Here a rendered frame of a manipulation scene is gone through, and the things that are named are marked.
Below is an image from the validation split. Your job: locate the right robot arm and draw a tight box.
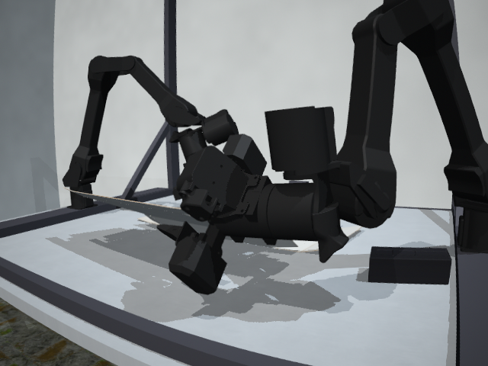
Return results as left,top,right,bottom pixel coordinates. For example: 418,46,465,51
63,56,239,194

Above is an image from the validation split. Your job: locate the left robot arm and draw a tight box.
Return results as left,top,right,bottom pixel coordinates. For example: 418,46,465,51
176,0,488,263

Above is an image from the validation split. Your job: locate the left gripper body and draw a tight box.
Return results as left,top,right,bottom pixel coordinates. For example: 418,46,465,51
169,134,278,295

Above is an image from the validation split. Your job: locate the white cardboard blank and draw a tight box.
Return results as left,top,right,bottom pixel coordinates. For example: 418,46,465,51
72,191,363,252

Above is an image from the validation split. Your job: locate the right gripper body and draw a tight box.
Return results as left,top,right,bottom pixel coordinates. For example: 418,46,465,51
172,156,189,201

